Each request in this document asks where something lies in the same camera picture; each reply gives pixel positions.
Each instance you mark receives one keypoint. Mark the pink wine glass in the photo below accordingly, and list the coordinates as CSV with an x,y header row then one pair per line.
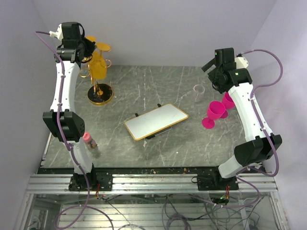
x,y
214,112
228,104

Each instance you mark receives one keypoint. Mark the white tablet yellow frame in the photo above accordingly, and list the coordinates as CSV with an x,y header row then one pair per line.
x,y
156,120

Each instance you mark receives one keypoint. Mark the black wire tablet stand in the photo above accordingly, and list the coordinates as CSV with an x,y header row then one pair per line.
x,y
158,132

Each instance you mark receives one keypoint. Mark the yellow wine glass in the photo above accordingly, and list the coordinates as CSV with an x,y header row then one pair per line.
x,y
92,39
98,65

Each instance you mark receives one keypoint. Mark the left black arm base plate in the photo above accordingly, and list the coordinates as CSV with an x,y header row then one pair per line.
x,y
100,180

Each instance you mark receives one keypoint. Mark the yellow wine glass front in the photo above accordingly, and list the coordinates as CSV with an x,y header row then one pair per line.
x,y
98,65

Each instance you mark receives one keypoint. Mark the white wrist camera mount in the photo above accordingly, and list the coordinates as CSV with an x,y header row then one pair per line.
x,y
58,34
241,62

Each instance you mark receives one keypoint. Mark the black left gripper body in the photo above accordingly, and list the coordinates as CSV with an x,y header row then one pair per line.
x,y
88,46

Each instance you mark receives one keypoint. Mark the clear wine glass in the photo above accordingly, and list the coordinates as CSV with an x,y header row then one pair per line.
x,y
198,94

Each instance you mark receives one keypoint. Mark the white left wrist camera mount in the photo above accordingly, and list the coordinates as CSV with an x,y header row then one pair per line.
x,y
58,34

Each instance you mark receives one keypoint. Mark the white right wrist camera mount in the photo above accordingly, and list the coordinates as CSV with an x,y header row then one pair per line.
x,y
241,62

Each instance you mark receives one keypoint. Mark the aluminium mounting rail frame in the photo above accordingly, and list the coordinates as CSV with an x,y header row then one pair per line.
x,y
57,184

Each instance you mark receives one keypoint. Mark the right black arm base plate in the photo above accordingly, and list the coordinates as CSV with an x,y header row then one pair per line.
x,y
214,183

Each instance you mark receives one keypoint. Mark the gold wire wine glass rack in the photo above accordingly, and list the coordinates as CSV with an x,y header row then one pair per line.
x,y
99,93

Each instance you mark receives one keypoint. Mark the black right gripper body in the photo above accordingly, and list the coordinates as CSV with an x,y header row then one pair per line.
x,y
213,75

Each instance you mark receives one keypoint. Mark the small bottle pink cap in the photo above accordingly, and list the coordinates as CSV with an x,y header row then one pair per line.
x,y
91,144

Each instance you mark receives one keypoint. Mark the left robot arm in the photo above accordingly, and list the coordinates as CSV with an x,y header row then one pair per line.
x,y
62,120

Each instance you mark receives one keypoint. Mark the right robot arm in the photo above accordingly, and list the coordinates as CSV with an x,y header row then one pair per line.
x,y
231,77

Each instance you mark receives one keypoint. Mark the yellow wine glass rear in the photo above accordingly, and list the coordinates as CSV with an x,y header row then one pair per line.
x,y
92,39

